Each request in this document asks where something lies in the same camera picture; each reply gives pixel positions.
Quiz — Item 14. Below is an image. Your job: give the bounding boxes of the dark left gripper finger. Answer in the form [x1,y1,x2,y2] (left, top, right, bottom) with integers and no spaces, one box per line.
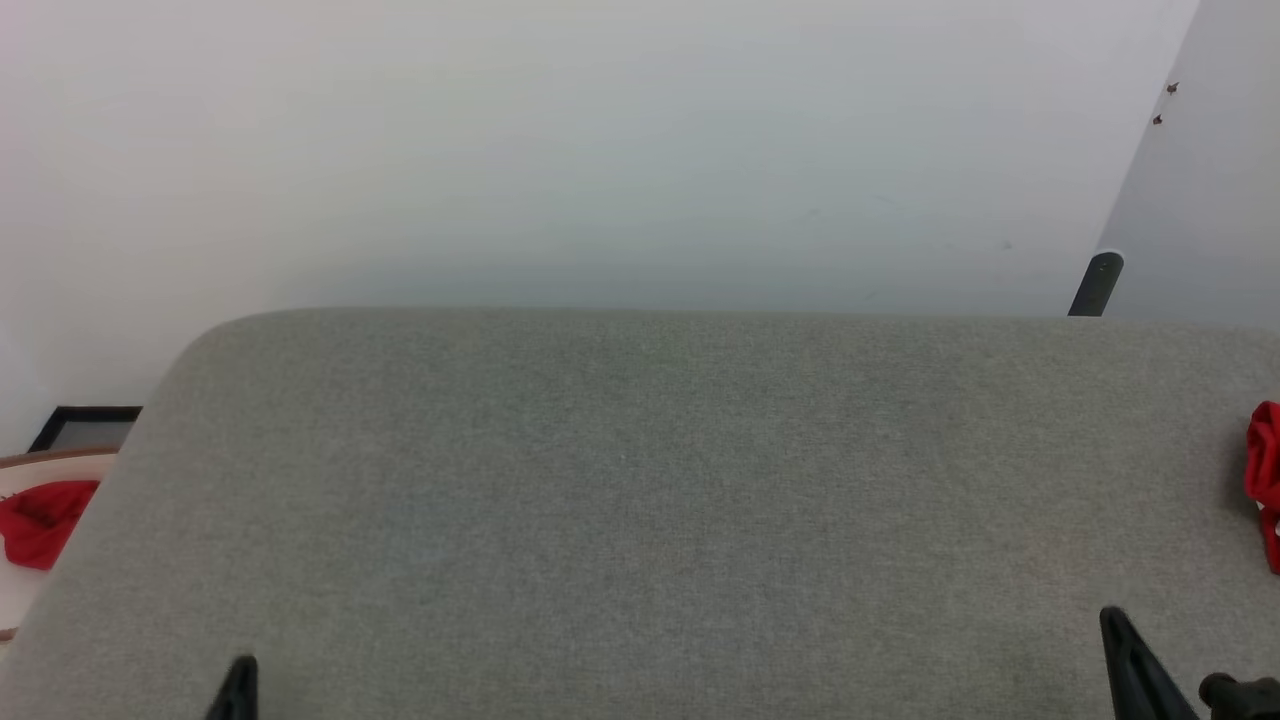
[205,655,259,720]

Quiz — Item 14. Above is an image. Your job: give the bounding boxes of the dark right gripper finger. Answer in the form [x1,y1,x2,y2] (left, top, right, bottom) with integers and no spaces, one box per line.
[1198,673,1280,720]
[1100,606,1201,720]

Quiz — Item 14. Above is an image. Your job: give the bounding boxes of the red white basketball jersey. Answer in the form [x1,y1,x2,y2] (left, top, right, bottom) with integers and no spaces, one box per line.
[1244,400,1280,576]

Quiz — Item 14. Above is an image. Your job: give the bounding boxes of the basket with wooden rim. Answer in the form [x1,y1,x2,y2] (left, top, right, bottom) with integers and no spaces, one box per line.
[0,448,119,641]

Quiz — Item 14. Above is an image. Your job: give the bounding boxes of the crumpled red garment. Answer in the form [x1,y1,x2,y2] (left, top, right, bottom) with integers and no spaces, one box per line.
[0,480,101,571]

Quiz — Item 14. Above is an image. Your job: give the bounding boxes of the black slanted pole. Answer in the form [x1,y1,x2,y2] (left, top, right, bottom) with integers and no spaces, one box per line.
[1068,252,1125,317]

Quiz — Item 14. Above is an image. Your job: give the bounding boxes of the black rectangular frame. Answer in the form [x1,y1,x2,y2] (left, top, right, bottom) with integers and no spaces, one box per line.
[28,405,143,453]

